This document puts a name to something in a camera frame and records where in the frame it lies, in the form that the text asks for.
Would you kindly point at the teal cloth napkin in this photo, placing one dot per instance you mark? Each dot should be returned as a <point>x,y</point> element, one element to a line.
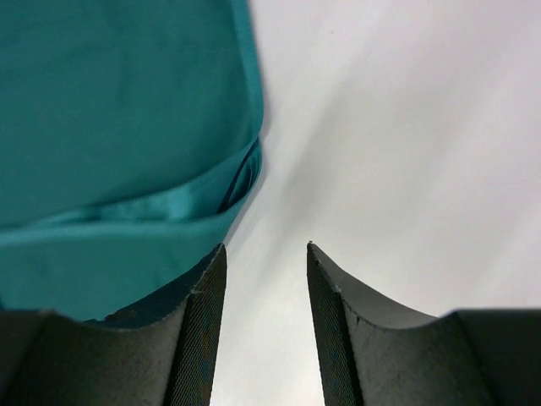
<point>129,143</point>

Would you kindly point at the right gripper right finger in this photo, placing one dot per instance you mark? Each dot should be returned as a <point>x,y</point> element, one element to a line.
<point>373,350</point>

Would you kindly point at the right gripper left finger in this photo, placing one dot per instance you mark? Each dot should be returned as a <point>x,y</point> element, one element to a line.
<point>160,350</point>

